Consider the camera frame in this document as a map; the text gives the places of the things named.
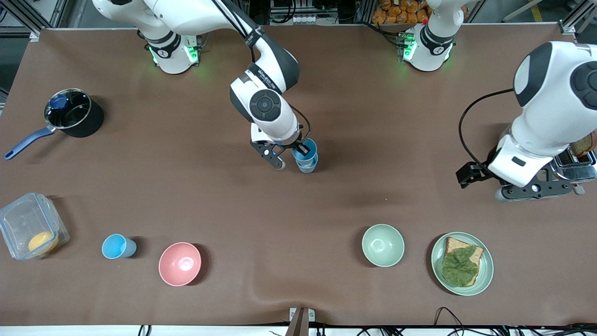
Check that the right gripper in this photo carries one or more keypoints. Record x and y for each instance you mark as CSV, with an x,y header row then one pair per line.
x,y
302,148

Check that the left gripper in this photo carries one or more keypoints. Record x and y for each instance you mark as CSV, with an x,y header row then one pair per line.
x,y
490,157

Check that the blue plastic cup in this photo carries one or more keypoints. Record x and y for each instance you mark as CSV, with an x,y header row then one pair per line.
x,y
116,246
311,148

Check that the blue cup with white item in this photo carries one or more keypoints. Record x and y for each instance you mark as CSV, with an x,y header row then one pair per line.
x,y
308,168

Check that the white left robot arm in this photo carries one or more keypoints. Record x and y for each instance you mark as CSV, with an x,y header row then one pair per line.
x,y
550,93

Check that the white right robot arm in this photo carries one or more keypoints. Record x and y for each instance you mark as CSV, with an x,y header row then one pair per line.
x,y
266,105

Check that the brown table mat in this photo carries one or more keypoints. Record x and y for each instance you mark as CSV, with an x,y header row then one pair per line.
x,y
289,210

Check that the brown bread slice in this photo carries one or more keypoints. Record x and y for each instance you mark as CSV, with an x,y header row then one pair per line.
x,y
454,243

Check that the green lettuce leaf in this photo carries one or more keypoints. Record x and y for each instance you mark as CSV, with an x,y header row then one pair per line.
x,y
459,268

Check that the light green plate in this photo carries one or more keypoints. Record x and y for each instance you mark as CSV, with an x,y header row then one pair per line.
x,y
485,270

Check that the beige and steel toaster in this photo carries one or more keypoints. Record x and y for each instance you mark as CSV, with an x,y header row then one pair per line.
x,y
580,170

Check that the light green bowl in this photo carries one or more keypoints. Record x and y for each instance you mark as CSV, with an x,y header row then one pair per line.
x,y
382,245

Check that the brown toast slice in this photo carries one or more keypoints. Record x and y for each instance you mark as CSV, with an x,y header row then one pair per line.
x,y
583,145

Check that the white terminal block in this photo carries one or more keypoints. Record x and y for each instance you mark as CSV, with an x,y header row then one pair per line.
x,y
307,18

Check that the pile of orange buns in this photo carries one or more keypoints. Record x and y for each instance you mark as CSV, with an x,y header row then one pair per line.
x,y
401,11

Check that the pink bowl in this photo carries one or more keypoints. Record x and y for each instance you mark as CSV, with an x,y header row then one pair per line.
x,y
179,263

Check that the glass lid blue knob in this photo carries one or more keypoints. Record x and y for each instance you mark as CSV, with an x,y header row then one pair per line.
x,y
74,112

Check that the orange round food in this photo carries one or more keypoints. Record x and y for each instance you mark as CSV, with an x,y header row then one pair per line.
x,y
42,241

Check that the clear plastic food container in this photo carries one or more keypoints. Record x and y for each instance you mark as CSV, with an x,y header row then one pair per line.
x,y
21,224

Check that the metal table clamp bracket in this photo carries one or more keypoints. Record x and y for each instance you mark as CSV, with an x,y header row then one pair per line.
x,y
301,319

